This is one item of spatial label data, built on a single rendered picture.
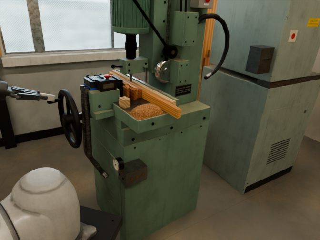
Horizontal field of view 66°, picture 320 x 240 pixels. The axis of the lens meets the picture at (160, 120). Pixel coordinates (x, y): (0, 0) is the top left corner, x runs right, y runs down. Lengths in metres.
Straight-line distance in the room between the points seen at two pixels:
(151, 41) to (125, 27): 0.16
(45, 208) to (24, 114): 2.07
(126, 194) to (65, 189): 0.67
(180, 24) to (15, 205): 0.96
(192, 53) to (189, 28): 0.19
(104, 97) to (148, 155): 0.38
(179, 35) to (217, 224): 1.25
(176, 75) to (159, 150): 0.40
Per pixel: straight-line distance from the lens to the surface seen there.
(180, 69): 1.23
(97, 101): 1.14
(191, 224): 1.80
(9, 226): 0.72
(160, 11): 1.27
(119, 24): 1.20
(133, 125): 1.03
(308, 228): 2.08
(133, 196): 1.39
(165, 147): 1.33
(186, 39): 1.23
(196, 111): 1.38
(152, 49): 1.27
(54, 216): 0.72
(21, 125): 2.76
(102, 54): 2.62
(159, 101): 1.10
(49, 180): 0.72
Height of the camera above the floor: 1.33
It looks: 26 degrees down
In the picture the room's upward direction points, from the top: 3 degrees clockwise
